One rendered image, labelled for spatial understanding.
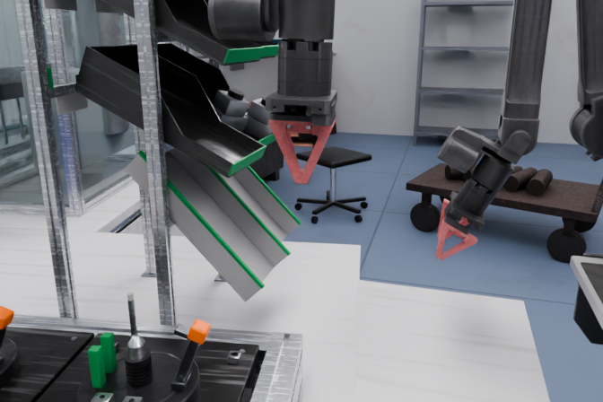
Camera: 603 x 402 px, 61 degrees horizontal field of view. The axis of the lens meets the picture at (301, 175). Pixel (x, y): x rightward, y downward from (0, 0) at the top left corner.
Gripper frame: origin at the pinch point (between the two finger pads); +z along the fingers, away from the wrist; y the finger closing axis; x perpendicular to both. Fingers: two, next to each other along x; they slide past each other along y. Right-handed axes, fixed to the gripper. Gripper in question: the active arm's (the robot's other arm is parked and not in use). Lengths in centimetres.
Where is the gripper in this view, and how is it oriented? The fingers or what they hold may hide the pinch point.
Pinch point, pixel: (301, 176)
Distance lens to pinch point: 57.3
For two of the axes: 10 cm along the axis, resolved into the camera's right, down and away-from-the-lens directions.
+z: -0.3, 9.6, 2.7
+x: 9.9, 0.7, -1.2
